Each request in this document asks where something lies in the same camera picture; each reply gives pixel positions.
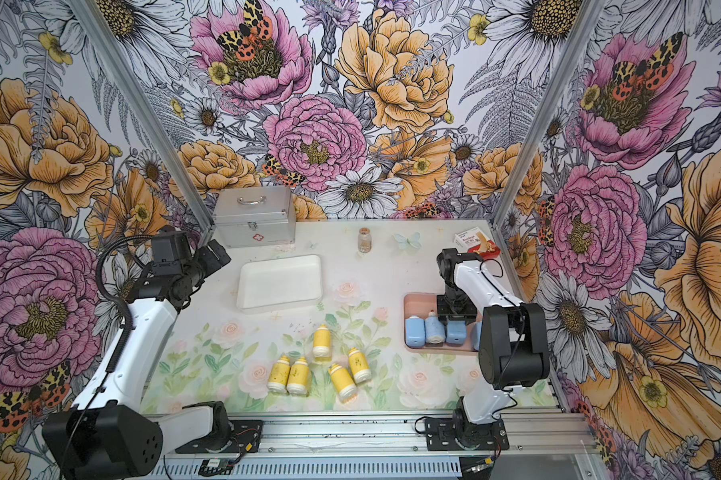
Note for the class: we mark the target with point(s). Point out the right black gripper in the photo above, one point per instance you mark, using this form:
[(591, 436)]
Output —
[(443, 311)]

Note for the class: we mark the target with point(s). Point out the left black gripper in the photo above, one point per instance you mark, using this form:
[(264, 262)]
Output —
[(204, 254)]

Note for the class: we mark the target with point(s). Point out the blue sharpener with white nozzle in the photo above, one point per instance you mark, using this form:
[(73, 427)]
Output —
[(434, 330)]

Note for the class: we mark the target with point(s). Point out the white rectangular tray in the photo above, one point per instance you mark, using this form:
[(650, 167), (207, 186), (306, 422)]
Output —
[(278, 284)]

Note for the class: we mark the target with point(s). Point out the yellow sharpener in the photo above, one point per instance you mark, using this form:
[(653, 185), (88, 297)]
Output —
[(278, 380), (299, 379), (322, 348), (343, 382), (359, 367)]

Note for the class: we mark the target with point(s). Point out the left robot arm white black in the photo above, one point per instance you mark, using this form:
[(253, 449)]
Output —
[(103, 435)]

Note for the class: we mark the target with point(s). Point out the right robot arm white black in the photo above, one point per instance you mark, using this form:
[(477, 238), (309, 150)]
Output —
[(512, 345)]

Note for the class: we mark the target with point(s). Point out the red white cardboard box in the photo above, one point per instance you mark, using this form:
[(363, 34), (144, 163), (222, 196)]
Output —
[(475, 240)]

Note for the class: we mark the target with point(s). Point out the pink rectangular tray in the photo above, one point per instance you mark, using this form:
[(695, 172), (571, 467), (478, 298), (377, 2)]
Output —
[(420, 304)]

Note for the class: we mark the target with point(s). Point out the silver aluminium first aid case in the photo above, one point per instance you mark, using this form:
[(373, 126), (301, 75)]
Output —
[(255, 216)]

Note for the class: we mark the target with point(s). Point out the small glass bottle brown cap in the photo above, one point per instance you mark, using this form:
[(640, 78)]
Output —
[(364, 240)]

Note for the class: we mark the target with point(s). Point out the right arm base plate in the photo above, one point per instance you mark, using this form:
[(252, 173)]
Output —
[(443, 434)]

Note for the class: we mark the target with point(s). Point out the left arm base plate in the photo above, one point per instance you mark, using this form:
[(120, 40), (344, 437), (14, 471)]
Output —
[(241, 436)]

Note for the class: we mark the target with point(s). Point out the aluminium front rail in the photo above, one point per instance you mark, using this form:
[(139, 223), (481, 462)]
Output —
[(529, 432)]

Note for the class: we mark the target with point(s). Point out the white vented cable duct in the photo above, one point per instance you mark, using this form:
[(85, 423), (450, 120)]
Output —
[(309, 468)]

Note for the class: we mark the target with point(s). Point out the left aluminium corner post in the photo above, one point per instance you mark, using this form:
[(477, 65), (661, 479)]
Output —
[(105, 44)]

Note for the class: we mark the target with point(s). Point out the aluminium corner post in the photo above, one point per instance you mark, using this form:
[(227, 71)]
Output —
[(583, 28), (105, 44)]

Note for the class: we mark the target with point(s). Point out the right aluminium corner post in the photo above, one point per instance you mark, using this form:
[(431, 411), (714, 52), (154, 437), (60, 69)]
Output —
[(583, 28)]

